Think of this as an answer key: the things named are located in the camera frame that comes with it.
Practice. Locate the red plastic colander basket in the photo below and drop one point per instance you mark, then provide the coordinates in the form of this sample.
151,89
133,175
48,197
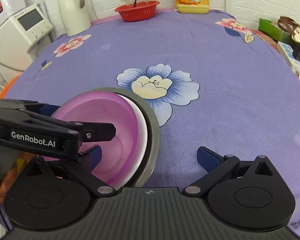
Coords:
142,11

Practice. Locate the brown sandal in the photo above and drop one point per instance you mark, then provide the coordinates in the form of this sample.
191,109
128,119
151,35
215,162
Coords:
287,24

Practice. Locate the white water dispenser appliance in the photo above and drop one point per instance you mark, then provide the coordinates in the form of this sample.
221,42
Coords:
23,37

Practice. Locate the purple translucent plastic bowl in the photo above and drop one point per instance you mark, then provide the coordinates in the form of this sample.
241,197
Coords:
101,107

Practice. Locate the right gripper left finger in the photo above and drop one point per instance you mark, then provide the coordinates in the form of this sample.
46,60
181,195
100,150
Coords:
81,171

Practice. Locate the orange plastic stool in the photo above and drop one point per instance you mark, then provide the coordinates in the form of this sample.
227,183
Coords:
6,89

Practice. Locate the white power strip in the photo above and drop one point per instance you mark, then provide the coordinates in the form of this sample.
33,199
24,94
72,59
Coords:
287,52

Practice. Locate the purple floral tablecloth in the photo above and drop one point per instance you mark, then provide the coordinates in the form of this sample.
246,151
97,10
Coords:
210,89

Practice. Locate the green cardboard box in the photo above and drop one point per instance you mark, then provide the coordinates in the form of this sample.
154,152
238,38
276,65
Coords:
274,31

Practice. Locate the stainless steel bowl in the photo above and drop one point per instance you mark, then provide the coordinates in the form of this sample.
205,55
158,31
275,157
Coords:
148,163

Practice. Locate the person's left hand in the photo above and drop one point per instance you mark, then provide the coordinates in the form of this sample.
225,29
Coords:
13,173

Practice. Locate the white thermos jug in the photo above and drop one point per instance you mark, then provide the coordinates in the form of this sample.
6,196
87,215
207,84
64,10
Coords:
74,16

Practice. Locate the white ceramic patterned bowl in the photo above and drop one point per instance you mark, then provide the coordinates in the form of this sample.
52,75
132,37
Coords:
133,140

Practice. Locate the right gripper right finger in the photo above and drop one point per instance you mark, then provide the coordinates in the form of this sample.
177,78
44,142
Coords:
219,168

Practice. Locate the black power adapter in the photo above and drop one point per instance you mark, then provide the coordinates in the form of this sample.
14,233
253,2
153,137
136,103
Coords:
296,51

